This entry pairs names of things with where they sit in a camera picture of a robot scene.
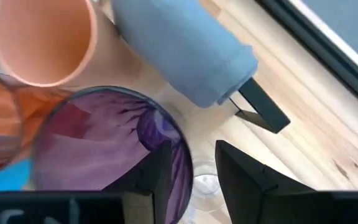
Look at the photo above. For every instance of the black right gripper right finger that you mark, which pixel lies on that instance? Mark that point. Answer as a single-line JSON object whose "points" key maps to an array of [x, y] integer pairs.
{"points": [[241, 186]]}

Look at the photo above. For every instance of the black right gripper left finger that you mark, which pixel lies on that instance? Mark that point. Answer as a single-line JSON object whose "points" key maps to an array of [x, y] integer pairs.
{"points": [[154, 174]]}

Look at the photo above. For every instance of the clear glass cup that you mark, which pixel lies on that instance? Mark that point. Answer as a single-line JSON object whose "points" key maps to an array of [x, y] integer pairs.
{"points": [[207, 186]]}

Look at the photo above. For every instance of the purple translucent tumbler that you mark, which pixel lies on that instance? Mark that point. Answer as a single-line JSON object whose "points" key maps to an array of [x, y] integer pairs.
{"points": [[89, 149]]}

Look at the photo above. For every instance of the peach plastic cup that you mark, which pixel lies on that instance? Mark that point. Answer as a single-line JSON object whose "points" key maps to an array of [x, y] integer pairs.
{"points": [[42, 40]]}

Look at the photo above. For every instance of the grey folded cloth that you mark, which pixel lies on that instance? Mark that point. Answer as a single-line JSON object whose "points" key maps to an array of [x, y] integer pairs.
{"points": [[182, 46]]}

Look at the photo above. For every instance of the black metal table frame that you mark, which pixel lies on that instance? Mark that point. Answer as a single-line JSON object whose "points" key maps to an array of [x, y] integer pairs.
{"points": [[322, 46]]}

